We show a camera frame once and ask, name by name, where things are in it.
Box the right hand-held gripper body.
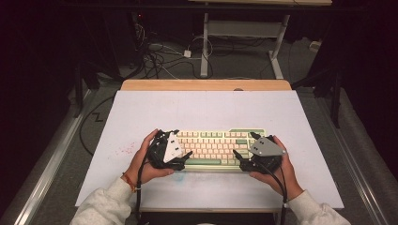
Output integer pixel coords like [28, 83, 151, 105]
[238, 136, 286, 173]

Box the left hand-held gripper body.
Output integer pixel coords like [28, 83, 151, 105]
[146, 128, 187, 172]

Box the cream pink green keyboard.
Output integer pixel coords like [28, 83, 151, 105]
[173, 127, 268, 173]

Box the person's left hand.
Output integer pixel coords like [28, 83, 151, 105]
[123, 127, 176, 188]

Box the person's right hand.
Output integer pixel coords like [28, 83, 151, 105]
[249, 134, 305, 202]

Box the white table cover board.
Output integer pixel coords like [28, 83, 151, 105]
[74, 89, 345, 210]

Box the wooden table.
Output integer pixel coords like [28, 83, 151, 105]
[120, 79, 337, 215]

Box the black metal stand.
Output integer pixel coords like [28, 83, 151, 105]
[72, 62, 101, 119]
[292, 67, 343, 129]

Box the small white box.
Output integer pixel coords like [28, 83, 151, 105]
[309, 40, 323, 53]

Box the black device with red light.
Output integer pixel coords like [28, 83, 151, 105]
[130, 10, 148, 34]

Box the right hand-held gripper cable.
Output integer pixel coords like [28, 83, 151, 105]
[258, 161, 288, 225]

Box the hand-held gripper cable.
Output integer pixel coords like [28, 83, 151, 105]
[258, 161, 288, 225]
[134, 156, 148, 225]

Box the orange bracelet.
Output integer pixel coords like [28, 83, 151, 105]
[121, 172, 138, 193]

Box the left hand-held gripper cable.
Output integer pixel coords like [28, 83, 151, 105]
[134, 156, 148, 225]

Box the tangle of black cables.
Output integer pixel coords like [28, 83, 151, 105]
[130, 22, 214, 81]

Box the aluminium floor rail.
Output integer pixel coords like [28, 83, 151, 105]
[314, 93, 390, 225]
[8, 88, 96, 225]

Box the black floor cable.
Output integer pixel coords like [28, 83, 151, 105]
[78, 95, 115, 158]

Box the white metal desk frame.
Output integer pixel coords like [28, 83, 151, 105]
[187, 0, 333, 80]

